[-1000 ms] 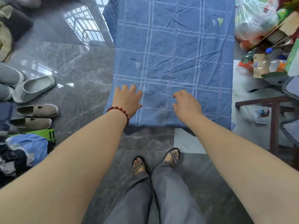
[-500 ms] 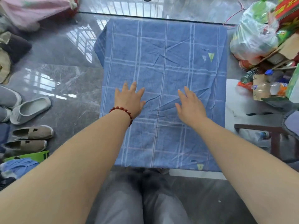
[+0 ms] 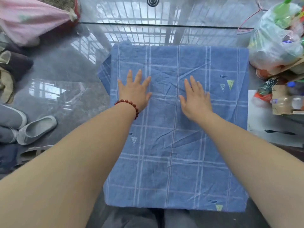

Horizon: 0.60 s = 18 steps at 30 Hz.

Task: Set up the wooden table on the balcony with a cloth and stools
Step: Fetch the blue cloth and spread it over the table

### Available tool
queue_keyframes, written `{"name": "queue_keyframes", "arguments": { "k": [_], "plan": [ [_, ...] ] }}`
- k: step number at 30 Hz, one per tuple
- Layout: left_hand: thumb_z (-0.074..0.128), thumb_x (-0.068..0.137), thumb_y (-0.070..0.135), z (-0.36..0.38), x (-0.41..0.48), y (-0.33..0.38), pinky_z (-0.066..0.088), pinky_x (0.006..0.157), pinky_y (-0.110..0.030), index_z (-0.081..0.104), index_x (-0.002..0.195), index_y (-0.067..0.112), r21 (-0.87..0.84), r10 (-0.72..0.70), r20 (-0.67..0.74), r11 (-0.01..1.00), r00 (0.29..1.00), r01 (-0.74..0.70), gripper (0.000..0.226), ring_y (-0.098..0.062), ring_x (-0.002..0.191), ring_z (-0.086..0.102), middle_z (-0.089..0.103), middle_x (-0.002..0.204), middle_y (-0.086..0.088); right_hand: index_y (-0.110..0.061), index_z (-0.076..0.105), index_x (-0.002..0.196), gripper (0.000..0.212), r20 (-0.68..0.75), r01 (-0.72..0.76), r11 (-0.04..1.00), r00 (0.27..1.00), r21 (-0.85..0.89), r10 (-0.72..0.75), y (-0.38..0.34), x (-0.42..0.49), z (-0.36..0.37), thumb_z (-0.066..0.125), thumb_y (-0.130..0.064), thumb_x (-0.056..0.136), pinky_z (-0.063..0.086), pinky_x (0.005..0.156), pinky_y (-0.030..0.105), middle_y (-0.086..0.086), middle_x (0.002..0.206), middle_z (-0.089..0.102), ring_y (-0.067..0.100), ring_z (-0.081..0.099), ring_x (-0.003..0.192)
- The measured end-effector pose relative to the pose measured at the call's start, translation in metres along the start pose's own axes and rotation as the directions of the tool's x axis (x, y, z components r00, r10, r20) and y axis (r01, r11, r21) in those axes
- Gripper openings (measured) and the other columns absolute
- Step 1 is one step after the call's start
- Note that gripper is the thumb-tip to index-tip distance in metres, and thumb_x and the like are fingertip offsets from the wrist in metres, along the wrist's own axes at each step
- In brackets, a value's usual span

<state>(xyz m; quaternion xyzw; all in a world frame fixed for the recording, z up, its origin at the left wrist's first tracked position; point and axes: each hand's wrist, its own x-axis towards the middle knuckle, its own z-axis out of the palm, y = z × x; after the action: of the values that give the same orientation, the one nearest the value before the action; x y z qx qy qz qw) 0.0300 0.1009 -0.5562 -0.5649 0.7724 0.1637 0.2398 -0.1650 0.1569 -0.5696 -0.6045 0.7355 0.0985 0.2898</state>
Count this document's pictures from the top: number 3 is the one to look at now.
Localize person's right hand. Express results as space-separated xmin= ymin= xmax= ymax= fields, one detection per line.
xmin=179 ymin=75 xmax=213 ymax=121

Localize person's left hand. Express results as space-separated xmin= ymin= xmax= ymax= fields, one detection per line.
xmin=117 ymin=69 xmax=152 ymax=113

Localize blue lined cloth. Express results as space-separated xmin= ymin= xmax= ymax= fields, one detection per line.
xmin=98 ymin=40 xmax=249 ymax=213

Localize person's right forearm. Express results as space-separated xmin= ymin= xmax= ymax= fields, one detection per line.
xmin=197 ymin=112 xmax=304 ymax=228

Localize person's left forearm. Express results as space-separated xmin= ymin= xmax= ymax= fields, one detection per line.
xmin=0 ymin=104 xmax=138 ymax=228

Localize person's grey trousers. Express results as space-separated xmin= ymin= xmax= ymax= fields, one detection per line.
xmin=102 ymin=206 xmax=240 ymax=228

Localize red plastic wrapper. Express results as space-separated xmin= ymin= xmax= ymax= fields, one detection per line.
xmin=253 ymin=92 xmax=273 ymax=104

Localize dark drink can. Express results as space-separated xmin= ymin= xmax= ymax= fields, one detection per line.
xmin=256 ymin=77 xmax=280 ymax=96

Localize white plastic bag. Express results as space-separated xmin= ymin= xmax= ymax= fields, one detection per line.
xmin=247 ymin=2 xmax=304 ymax=74

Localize blue capped plastic bottle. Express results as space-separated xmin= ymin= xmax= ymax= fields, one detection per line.
xmin=286 ymin=81 xmax=304 ymax=95

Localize clear plastic bottle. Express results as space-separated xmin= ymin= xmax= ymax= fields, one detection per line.
xmin=270 ymin=96 xmax=304 ymax=111

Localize grey rubber slipper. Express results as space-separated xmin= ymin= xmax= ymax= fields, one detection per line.
xmin=16 ymin=115 xmax=58 ymax=146

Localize red round basin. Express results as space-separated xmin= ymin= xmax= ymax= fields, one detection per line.
xmin=35 ymin=0 xmax=81 ymax=29

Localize white cloth bundle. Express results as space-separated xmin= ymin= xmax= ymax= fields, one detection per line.
xmin=25 ymin=36 xmax=41 ymax=47

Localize dark cloth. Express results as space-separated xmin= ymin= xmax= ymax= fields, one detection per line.
xmin=0 ymin=50 xmax=34 ymax=82

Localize tan rubber slipper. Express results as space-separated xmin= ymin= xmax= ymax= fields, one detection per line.
xmin=20 ymin=144 xmax=54 ymax=162

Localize grey fabric slipper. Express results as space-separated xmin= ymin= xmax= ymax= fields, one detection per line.
xmin=0 ymin=125 xmax=19 ymax=144
xmin=0 ymin=104 xmax=28 ymax=129

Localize green plastic bottle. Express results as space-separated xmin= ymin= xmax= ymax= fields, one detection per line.
xmin=273 ymin=0 xmax=295 ymax=28

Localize pink folded umbrella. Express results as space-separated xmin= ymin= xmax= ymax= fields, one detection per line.
xmin=0 ymin=0 xmax=78 ymax=47

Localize heap of worn shoes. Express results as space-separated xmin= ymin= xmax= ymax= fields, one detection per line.
xmin=0 ymin=66 xmax=16 ymax=104

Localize navy fabric bag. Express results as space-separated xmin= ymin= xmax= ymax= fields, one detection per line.
xmin=0 ymin=143 xmax=19 ymax=174

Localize red bead bracelet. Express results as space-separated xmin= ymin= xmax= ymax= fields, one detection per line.
xmin=114 ymin=99 xmax=140 ymax=120

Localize pink wire hanger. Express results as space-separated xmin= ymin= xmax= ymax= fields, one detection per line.
xmin=237 ymin=0 xmax=269 ymax=33

